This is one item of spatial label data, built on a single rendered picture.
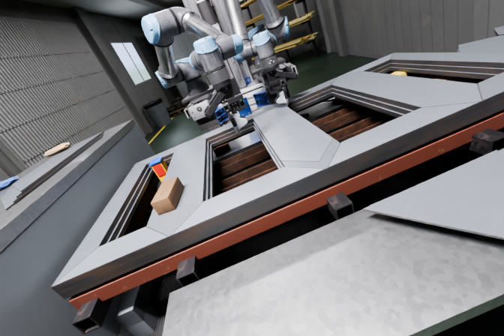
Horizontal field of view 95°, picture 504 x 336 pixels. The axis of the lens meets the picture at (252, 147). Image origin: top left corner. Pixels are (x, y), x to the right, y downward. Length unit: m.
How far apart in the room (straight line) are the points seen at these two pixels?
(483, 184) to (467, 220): 0.11
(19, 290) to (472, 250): 0.99
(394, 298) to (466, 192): 0.28
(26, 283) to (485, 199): 1.06
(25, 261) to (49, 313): 0.15
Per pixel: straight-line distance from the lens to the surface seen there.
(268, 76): 1.14
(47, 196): 0.98
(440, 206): 0.63
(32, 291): 0.88
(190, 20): 1.21
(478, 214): 0.63
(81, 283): 0.84
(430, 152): 0.81
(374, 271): 0.57
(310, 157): 0.70
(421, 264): 0.59
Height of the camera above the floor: 1.23
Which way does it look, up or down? 24 degrees down
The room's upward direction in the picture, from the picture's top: 23 degrees counter-clockwise
